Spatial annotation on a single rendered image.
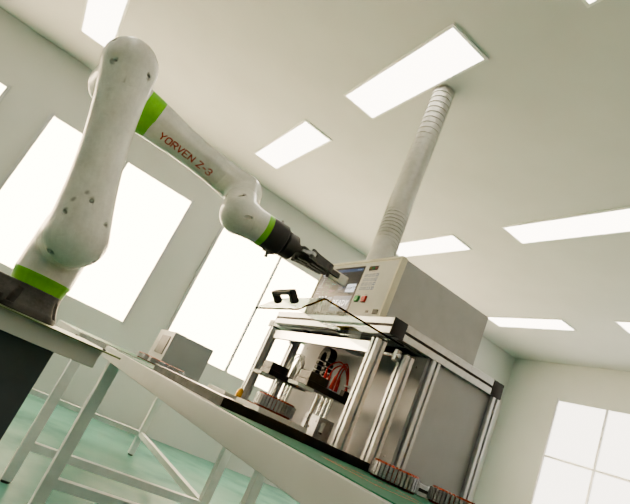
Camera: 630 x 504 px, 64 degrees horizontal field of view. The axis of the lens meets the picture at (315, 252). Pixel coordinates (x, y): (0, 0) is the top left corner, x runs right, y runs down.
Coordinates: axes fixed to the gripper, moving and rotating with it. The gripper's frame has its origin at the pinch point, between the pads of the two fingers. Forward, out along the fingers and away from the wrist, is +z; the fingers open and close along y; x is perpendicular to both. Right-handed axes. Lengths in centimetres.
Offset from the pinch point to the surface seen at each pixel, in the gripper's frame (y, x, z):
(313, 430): 6.9, -42.1, 8.6
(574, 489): -317, 34, 635
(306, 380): 6.2, -31.4, 1.0
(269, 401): 7.7, -40.3, -7.3
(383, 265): 6.4, 8.8, 9.5
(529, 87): -80, 209, 116
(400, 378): 23.9, -21.9, 15.8
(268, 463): 59, -49, -29
